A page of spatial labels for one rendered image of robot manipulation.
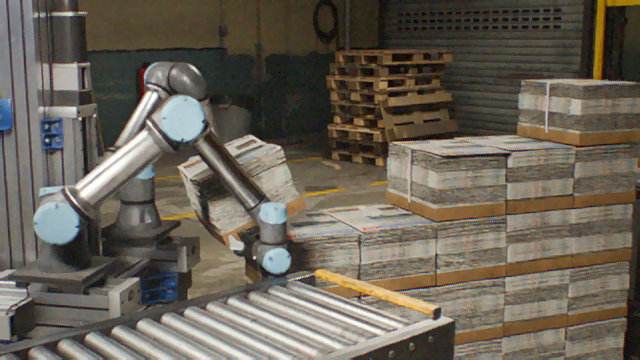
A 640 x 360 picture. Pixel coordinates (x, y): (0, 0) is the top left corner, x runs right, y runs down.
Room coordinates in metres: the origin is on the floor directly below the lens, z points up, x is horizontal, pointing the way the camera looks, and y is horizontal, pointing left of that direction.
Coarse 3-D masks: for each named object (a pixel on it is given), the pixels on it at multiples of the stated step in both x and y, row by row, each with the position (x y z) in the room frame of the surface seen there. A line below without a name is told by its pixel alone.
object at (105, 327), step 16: (304, 272) 2.18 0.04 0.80; (240, 288) 2.04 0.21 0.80; (256, 288) 2.04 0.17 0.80; (176, 304) 1.91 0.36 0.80; (192, 304) 1.91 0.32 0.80; (112, 320) 1.79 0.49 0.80; (128, 320) 1.79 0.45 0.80; (48, 336) 1.69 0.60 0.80; (64, 336) 1.69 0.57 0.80; (80, 336) 1.70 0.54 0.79; (0, 352) 1.60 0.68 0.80; (16, 352) 1.61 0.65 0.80
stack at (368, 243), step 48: (288, 240) 2.46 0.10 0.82; (336, 240) 2.52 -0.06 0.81; (384, 240) 2.60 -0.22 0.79; (432, 240) 2.67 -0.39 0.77; (480, 240) 2.75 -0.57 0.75; (528, 240) 2.82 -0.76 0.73; (432, 288) 2.68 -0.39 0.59; (480, 288) 2.74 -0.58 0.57; (528, 288) 2.82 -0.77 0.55; (528, 336) 2.83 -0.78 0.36
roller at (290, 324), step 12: (228, 300) 1.96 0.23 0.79; (240, 300) 1.94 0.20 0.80; (252, 312) 1.88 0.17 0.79; (264, 312) 1.86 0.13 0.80; (276, 312) 1.85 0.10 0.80; (276, 324) 1.81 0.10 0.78; (288, 324) 1.79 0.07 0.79; (300, 324) 1.77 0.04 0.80; (300, 336) 1.74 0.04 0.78; (312, 336) 1.72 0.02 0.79; (324, 336) 1.70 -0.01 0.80; (336, 336) 1.69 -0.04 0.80; (336, 348) 1.65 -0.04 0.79
